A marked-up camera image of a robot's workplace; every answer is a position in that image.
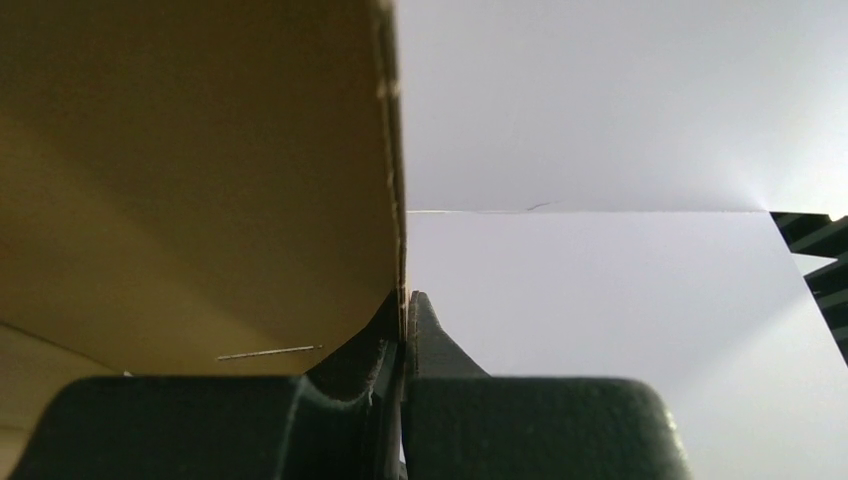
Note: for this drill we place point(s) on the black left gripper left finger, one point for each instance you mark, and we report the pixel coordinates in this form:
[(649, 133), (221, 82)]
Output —
[(339, 420)]

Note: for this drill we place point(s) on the brown cardboard box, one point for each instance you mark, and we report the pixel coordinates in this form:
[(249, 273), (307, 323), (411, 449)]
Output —
[(191, 187)]

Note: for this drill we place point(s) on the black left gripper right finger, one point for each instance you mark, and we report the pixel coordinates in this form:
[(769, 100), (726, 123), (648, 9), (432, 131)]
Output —
[(459, 422)]

